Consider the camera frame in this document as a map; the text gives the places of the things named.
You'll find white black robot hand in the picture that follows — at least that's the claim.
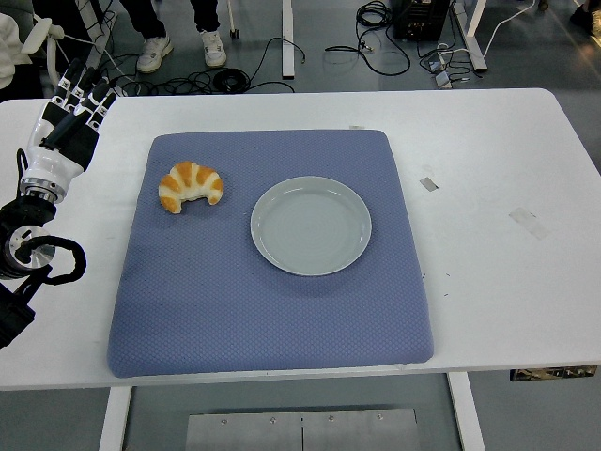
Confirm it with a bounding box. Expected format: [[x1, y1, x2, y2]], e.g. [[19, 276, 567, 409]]
[[22, 58, 118, 187]]

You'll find metal bracket under table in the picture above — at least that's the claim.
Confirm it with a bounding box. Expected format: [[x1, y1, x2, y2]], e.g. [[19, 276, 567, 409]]
[[510, 365, 598, 382]]

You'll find black equipment box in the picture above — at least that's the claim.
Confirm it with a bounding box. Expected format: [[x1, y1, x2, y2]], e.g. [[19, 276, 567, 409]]
[[393, 0, 450, 40]]

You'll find thin black cable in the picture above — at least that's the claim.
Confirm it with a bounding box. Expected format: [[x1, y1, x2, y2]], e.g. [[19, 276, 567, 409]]
[[247, 36, 307, 93]]

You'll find white background desk leg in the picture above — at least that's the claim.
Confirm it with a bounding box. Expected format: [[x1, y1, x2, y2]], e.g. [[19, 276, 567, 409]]
[[454, 0, 489, 72], [281, 0, 296, 79]]

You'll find person in white top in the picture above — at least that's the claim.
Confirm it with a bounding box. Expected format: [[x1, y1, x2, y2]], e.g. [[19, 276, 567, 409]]
[[0, 12, 32, 90]]

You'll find white cable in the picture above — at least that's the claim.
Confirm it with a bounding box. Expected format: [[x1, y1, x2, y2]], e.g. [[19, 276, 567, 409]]
[[482, 0, 537, 56]]

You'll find person with white shoes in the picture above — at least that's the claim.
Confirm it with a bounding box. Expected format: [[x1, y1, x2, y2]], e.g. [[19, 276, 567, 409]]
[[119, 0, 228, 74]]

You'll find orange white croissant bread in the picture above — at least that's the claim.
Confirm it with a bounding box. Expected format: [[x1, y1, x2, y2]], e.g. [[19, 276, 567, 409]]
[[158, 161, 225, 216]]

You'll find large clear tape piece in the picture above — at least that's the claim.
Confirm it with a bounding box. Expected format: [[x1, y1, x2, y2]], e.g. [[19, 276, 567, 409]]
[[508, 206, 551, 241]]

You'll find coiled black cable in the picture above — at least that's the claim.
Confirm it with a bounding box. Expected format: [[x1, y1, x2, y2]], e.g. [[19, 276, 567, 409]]
[[213, 67, 253, 93]]

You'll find round grey plate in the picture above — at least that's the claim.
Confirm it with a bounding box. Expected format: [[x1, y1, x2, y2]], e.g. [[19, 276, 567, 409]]
[[249, 175, 374, 277]]

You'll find long black looped cable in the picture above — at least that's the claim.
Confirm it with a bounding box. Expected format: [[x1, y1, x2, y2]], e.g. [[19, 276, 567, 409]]
[[324, 0, 412, 76]]

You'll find white table leg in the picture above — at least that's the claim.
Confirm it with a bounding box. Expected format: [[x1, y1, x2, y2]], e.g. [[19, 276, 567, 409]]
[[446, 373, 487, 451], [98, 385, 133, 451]]

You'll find white chair armrest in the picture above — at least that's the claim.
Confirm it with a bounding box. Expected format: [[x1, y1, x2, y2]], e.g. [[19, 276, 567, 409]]
[[21, 17, 67, 88]]

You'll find blue quilted mat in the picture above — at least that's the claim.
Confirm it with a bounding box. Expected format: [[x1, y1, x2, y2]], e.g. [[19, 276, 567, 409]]
[[106, 129, 435, 380]]

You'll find grey metal plate with screws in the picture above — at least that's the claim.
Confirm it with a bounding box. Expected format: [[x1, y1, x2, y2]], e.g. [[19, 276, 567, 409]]
[[185, 408, 420, 451]]

